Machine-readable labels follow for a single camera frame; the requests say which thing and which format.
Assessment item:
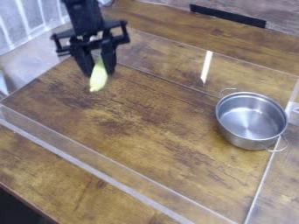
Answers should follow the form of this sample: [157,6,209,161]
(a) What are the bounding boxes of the clear acrylic enclosure panel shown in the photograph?
[0,104,238,224]

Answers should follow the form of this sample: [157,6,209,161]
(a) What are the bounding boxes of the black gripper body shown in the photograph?
[50,0,133,57]

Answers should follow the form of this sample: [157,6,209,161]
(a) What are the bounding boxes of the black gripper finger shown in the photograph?
[101,37,118,75]
[70,40,95,77]

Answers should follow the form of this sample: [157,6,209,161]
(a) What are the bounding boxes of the black bar on table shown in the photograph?
[190,3,268,28]

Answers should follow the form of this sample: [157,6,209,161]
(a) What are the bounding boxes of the stainless steel pot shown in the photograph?
[216,91,289,152]

